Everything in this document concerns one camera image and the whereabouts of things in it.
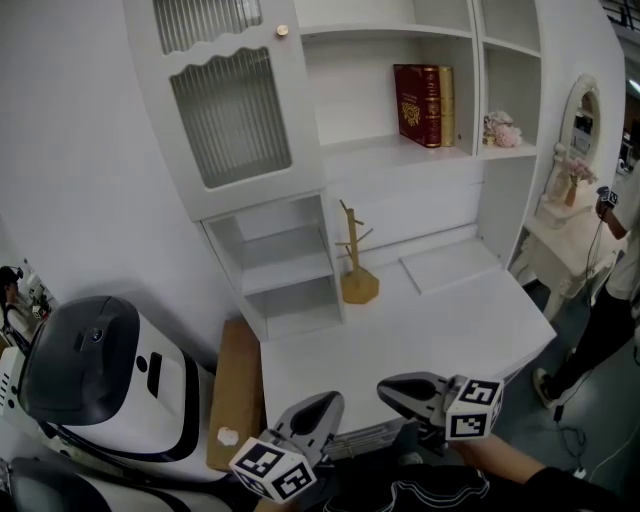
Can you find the gold hardcover book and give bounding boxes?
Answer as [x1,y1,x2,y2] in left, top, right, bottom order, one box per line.
[438,65,456,148]

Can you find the white ornate dressing table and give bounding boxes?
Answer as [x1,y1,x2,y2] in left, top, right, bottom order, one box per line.
[509,73,626,321]

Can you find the pink flowers in vase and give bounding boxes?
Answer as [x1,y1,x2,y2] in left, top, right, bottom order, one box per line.
[563,157,599,207]

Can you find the pink flower bouquet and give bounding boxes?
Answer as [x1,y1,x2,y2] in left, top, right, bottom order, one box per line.
[482,110,523,149]

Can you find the white slotted machine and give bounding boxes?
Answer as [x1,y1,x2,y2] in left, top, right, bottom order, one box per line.
[0,347,26,416]

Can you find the white cabinet door ribbed glass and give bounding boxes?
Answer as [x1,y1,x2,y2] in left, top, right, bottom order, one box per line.
[122,0,329,224]

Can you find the person's black printed t-shirt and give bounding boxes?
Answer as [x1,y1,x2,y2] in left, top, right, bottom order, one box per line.
[319,462,621,512]

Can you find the white framed oval mirror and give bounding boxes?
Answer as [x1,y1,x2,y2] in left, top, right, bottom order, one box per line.
[559,73,601,161]

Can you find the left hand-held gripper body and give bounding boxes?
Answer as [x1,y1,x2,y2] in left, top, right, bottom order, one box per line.
[228,424,335,504]

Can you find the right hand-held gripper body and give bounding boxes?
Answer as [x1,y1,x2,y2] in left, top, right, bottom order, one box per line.
[417,374,504,455]

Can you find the red hardcover book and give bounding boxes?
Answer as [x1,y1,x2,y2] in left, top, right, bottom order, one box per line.
[393,63,442,149]

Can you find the person's right forearm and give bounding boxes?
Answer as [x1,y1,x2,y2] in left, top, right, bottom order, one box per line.
[452,433,549,484]

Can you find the wooden mug tree stand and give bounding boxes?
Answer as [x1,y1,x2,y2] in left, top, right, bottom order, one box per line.
[334,199,380,305]

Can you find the white flat board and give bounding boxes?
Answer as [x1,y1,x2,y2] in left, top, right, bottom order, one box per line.
[399,239,506,296]

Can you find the white shelf hutch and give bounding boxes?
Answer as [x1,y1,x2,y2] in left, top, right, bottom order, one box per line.
[122,0,544,344]

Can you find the white charger cable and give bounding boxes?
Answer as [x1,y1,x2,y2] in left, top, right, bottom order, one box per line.
[572,434,640,481]

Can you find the long cardboard box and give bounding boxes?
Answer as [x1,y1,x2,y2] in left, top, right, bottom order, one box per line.
[206,319,266,471]

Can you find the black floor cable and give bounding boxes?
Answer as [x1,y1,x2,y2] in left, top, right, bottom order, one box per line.
[552,403,589,471]

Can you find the white table top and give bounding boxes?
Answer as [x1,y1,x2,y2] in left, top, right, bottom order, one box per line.
[259,239,559,459]

